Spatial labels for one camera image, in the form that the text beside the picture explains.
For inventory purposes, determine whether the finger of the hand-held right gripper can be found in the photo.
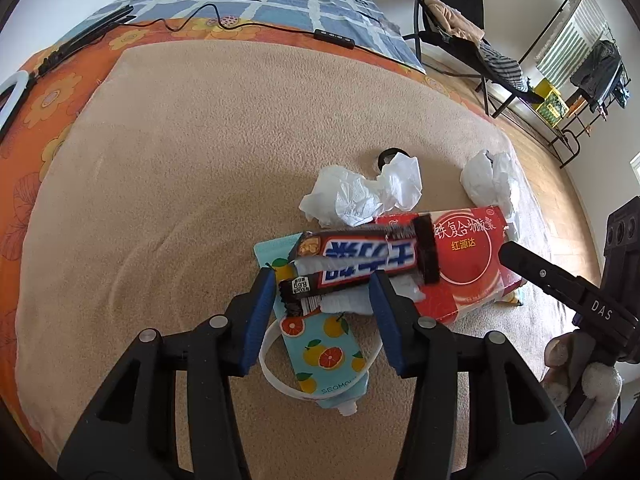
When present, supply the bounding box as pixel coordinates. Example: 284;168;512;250
500;241;601;318

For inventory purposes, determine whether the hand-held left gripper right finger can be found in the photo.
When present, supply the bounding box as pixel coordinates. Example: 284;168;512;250
367;269;576;480

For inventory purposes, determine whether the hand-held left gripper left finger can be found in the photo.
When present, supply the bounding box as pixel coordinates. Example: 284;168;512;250
57;266;278;480

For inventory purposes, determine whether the brown chocolate bar wrapper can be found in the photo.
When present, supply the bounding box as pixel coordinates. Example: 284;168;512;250
279;214;441;317

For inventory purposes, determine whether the red cardboard box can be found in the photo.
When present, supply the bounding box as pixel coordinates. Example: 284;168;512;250
374;204;521;325

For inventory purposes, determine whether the black hair tie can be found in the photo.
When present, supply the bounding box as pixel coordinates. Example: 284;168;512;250
377;147;410;168

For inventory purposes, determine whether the person's right hand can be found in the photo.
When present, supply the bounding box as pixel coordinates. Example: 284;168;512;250
544;331;623;443

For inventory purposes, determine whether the flat white tissue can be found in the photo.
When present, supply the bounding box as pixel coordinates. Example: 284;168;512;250
320;280;426;317

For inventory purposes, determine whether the fruit print pouch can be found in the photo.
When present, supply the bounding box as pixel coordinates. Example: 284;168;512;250
252;237;370;417

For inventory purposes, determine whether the crumpled white tissue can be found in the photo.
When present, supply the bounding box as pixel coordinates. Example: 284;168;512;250
460;149;521;221
299;165;388;228
377;154;423;211

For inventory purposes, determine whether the beige blanket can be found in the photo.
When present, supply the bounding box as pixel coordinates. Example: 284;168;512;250
15;40;546;480

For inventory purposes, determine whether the yellow crate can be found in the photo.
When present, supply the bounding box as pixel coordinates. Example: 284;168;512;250
532;80;568;126

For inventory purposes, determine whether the dark hanging garment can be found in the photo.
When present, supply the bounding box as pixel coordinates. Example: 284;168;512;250
570;40;626;111

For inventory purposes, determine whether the striped garment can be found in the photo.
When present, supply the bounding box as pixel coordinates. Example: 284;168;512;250
477;40;531;93

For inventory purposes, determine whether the green striped cloth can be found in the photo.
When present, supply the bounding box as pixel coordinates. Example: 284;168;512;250
535;0;608;83

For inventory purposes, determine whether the black drying rack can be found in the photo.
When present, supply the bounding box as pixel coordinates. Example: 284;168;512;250
492;0;631;170

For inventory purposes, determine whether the beige garment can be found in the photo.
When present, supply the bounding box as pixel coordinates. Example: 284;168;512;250
424;0;486;43

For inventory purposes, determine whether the orange floral bed sheet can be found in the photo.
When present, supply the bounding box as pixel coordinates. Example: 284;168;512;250
0;15;431;461

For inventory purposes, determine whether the blue plaid bed sheet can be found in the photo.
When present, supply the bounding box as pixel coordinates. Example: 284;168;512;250
75;0;426;73

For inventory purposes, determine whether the black cable controller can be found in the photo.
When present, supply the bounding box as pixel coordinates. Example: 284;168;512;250
314;30;358;48

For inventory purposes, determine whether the black ring light cable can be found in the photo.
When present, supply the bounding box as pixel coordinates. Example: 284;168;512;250
120;4;431;78

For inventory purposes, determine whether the black ring light stand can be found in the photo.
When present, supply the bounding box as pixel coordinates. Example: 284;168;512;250
30;4;135;80

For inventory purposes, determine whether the white ring light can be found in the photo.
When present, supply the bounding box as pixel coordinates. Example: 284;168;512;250
0;71;32;138

